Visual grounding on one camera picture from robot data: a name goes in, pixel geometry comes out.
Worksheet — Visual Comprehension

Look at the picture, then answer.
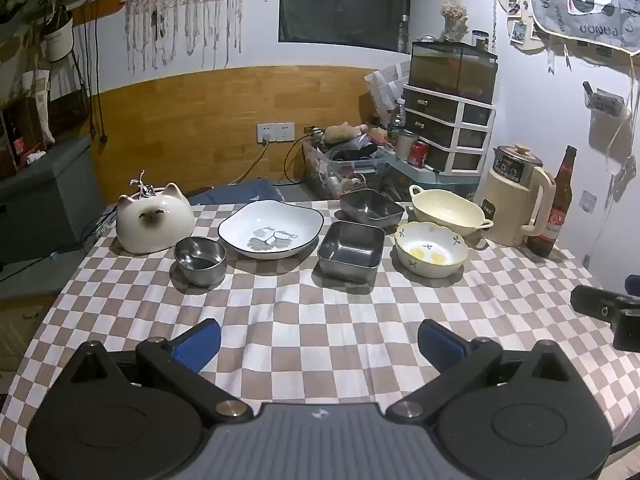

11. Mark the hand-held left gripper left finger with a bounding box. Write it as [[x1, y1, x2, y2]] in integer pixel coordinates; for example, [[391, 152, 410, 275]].
[[52, 318, 253, 427]]

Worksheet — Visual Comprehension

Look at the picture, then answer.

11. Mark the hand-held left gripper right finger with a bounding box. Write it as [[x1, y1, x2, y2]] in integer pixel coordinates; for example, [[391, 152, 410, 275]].
[[385, 319, 588, 426]]

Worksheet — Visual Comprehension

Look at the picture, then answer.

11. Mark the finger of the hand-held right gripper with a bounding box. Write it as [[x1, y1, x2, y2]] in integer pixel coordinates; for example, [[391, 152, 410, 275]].
[[571, 284, 626, 322]]

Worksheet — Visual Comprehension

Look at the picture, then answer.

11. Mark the small round steel bowl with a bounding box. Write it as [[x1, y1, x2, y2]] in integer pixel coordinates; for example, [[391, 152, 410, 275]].
[[174, 236, 227, 288]]

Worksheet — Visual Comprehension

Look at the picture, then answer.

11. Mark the floral bowl with yellow rim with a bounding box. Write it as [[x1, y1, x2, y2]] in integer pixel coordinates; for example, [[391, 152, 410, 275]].
[[394, 221, 469, 279]]

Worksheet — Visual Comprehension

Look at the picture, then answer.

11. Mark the square steel bowl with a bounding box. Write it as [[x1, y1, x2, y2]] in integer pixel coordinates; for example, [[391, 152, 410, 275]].
[[317, 220, 386, 283], [339, 189, 406, 226]]

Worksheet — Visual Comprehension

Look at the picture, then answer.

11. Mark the white plate with black rim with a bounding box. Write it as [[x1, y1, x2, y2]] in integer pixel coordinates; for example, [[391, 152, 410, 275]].
[[218, 200, 325, 260]]

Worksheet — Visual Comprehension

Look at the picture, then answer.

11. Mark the cream two-handled ceramic bowl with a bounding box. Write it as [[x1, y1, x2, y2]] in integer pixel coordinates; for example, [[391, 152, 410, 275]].
[[409, 184, 495, 238]]

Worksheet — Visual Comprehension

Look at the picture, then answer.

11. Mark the brown beer bottle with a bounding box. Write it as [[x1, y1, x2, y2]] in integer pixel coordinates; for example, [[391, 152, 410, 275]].
[[526, 145, 578, 257]]

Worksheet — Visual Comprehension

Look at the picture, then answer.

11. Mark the brown white checkered tablecloth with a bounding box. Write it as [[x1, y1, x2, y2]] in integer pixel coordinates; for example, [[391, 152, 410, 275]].
[[0, 197, 640, 480]]

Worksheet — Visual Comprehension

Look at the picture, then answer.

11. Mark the white cat-shaped ceramic ornament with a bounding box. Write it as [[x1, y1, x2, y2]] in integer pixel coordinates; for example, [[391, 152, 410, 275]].
[[116, 182, 195, 255]]

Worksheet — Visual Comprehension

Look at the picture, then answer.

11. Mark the cream electric kettle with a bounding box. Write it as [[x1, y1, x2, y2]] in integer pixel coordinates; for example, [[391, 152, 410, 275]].
[[480, 144, 557, 247]]

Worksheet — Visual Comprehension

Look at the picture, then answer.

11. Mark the blue cloth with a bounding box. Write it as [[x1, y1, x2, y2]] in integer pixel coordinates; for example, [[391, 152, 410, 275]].
[[187, 180, 286, 206]]

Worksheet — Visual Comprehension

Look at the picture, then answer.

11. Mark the small silver metal figurine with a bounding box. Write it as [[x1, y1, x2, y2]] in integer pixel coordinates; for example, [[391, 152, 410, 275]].
[[129, 170, 166, 201]]

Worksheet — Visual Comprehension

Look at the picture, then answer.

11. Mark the teal patterned box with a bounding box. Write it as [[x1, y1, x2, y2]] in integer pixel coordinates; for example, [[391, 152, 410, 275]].
[[385, 157, 481, 201]]

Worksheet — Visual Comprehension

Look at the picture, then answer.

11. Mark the white cup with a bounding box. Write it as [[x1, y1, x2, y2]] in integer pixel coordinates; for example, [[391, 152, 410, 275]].
[[395, 130, 418, 161]]

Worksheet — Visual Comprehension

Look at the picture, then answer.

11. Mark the clear plastic storage bin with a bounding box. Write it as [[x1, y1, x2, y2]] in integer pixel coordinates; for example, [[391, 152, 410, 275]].
[[301, 137, 401, 198]]

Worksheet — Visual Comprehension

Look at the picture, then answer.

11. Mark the grey storage box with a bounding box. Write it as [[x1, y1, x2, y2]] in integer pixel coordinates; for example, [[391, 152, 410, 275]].
[[0, 135, 106, 266]]

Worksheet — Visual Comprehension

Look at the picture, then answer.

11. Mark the white drawer unit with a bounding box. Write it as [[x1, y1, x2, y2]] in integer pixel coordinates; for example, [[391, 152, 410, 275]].
[[400, 84, 496, 175]]

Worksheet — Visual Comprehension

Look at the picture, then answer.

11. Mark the clear water bottle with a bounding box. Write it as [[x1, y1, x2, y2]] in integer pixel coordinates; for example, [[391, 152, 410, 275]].
[[387, 99, 407, 146]]

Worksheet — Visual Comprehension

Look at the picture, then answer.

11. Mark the beige stuffed toy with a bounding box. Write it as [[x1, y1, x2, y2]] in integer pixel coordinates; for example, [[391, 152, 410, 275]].
[[325, 121, 368, 143]]

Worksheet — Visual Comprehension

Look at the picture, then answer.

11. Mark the white paper bag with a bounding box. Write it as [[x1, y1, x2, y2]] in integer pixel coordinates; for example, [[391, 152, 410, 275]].
[[364, 60, 411, 113]]

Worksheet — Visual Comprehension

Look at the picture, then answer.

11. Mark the glass fish tank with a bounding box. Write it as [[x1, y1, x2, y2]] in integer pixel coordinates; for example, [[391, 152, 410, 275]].
[[409, 40, 499, 106]]

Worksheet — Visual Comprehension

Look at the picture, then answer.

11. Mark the round photo board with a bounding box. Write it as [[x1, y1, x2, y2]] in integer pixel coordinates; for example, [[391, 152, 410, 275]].
[[492, 0, 551, 53]]

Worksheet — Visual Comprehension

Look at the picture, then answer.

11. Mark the panda print cloth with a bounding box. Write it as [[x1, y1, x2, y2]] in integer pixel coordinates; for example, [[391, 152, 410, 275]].
[[529, 0, 640, 56]]

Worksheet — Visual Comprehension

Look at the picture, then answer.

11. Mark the dried flower bouquet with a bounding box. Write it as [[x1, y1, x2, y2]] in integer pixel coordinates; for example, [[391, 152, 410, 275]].
[[440, 0, 470, 42]]

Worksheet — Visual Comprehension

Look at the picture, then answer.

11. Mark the white hanging plant pot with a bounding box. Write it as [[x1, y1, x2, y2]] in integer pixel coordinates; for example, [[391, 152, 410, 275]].
[[41, 6, 75, 63]]

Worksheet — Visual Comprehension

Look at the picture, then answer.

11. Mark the dark window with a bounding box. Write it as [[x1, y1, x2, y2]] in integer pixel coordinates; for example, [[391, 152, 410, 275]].
[[278, 0, 412, 53]]

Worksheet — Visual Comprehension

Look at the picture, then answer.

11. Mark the beige power cable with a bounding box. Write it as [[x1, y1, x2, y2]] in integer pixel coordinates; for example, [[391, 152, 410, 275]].
[[227, 140, 271, 183]]

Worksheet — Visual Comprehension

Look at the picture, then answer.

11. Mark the clear wall organiser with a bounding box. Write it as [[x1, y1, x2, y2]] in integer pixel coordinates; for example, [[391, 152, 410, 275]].
[[582, 81, 632, 148]]

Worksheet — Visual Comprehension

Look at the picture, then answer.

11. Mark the white wall socket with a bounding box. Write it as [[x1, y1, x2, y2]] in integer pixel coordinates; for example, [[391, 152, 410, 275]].
[[256, 122, 295, 143]]

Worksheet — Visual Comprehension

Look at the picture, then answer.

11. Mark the macrame wall hanging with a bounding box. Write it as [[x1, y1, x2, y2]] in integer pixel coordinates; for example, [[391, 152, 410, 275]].
[[117, 0, 257, 75]]

